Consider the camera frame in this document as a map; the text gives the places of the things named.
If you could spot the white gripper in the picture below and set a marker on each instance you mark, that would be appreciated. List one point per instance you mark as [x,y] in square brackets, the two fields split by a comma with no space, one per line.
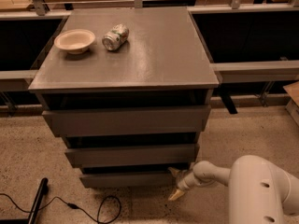
[186,181]

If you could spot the grey bottom drawer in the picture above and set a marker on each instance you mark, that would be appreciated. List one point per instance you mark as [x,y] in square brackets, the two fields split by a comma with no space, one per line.
[135,179]

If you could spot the grey drawer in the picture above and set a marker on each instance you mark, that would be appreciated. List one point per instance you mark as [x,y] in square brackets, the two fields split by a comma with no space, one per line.
[135,179]
[130,156]
[123,121]

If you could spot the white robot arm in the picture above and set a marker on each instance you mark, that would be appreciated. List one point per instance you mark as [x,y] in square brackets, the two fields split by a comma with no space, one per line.
[259,191]

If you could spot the grey middle drawer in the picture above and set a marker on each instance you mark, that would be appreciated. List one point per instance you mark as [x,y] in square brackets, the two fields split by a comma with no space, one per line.
[130,156]

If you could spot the grey top drawer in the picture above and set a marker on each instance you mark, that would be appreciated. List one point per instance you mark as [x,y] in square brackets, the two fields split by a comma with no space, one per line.
[123,121]

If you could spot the grey drawer cabinet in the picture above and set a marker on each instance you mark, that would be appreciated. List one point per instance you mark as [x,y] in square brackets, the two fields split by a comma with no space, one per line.
[160,65]

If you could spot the black metal stand base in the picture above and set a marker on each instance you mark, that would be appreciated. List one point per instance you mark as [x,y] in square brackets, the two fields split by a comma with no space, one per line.
[32,214]

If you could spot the wooden board right edge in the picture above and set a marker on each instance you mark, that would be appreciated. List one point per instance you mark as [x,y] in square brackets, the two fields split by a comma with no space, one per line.
[293,105]

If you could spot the crushed silver soda can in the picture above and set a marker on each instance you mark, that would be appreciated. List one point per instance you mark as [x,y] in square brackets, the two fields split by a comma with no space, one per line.
[116,37]

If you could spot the white paper bowl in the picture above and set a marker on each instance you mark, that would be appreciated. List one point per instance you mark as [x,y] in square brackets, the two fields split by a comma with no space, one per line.
[75,41]

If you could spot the grey metal rail frame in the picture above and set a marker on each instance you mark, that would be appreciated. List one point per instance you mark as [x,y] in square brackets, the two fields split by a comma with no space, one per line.
[233,72]

